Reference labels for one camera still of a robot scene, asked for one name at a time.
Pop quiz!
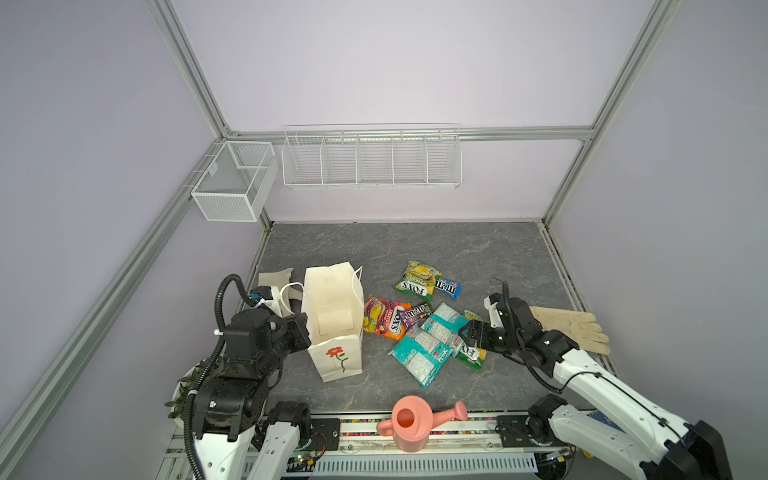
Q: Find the green Fox's spring tea bag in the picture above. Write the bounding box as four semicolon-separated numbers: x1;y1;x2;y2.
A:
456;309;487;371

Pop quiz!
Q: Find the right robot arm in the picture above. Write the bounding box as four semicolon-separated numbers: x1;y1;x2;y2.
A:
459;293;733;479

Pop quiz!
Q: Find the beige work glove right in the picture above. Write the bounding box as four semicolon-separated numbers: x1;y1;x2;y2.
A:
530;306;611;355

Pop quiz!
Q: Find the white vented rail cover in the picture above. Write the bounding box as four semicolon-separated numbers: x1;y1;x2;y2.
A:
283;453;539;479

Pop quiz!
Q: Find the small potted plant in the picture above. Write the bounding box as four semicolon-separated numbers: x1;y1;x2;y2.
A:
164;360;205;429

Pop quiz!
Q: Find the brown M&M's packet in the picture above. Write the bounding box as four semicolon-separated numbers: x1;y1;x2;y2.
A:
400;302;433;329

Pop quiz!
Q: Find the white mesh box basket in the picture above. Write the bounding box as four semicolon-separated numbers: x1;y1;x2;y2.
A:
192;141;279;223

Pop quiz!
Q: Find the white paper gift bag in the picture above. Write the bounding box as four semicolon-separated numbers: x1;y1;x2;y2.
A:
281;262;365;383

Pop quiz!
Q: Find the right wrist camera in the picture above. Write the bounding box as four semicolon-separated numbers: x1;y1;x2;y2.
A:
483;293;509;330

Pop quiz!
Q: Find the white wire shelf basket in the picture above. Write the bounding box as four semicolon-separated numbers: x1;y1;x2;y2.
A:
282;123;463;189

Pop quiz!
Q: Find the blue M&M's packet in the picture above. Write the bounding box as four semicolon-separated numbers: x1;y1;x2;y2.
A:
435;278;461;299

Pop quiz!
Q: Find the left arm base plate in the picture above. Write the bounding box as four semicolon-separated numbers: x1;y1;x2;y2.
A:
295;417;341;454

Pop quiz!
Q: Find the green Fox's candy bag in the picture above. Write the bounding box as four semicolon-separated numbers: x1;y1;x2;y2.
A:
394;261;442;303

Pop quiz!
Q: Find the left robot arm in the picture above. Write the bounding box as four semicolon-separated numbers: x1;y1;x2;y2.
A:
182;274;312;479

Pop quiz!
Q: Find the pink watering can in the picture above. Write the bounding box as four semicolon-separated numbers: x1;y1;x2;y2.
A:
376;395;468;453

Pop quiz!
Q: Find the teal snack pack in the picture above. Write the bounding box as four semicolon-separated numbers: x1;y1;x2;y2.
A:
390;327;453;389
421;303;469;354

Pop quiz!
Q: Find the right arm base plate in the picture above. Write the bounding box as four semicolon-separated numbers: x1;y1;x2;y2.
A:
494;414;566;448

